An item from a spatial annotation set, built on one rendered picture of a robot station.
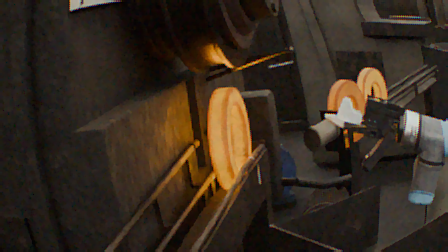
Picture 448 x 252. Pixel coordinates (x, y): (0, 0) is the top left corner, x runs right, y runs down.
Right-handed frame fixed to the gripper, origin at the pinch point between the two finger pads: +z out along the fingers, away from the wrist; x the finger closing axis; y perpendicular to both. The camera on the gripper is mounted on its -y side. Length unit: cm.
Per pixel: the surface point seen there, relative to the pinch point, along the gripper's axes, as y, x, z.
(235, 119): -2.2, 7.3, 18.3
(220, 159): -6.5, 21.7, 17.3
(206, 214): -15.1, 28.4, 17.0
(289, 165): -59, -190, 23
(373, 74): 7.9, -47.2, -11.1
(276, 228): -4, 61, 2
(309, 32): 2, -262, 28
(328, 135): -7.8, -23.1, 0.6
